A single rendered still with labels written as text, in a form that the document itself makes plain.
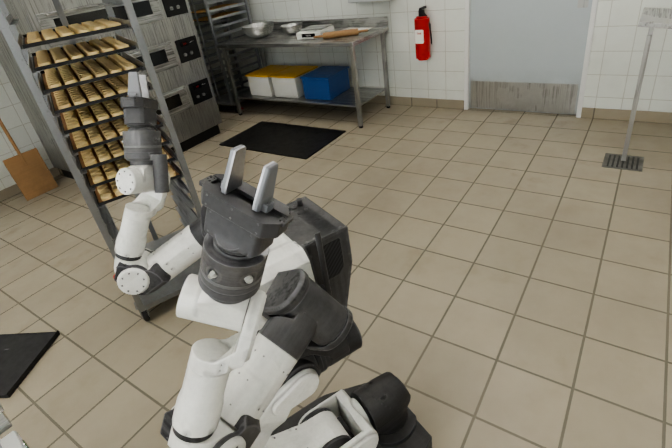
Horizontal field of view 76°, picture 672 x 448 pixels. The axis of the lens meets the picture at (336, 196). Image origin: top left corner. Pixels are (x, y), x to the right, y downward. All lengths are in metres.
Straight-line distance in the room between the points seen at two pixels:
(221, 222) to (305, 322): 0.33
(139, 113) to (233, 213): 0.65
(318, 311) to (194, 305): 0.26
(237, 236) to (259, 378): 0.33
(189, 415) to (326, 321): 0.28
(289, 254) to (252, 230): 0.41
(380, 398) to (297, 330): 0.82
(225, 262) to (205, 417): 0.27
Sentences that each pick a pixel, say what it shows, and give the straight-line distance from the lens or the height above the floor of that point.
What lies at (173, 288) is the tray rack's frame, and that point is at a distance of 2.64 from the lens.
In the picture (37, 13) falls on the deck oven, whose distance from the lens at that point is 4.25.
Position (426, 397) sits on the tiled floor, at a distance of 2.02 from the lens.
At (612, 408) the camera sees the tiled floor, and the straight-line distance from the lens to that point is 2.13.
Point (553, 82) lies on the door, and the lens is 4.63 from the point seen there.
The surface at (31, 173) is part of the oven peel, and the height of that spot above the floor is 0.22.
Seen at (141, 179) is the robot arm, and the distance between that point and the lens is 1.14.
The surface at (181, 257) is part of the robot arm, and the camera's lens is 1.22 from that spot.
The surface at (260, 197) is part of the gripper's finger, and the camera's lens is 0.52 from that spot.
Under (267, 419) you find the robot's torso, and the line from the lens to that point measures 1.26.
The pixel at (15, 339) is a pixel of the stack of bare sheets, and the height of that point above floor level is 0.02.
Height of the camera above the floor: 1.66
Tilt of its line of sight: 29 degrees down
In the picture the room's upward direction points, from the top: 9 degrees counter-clockwise
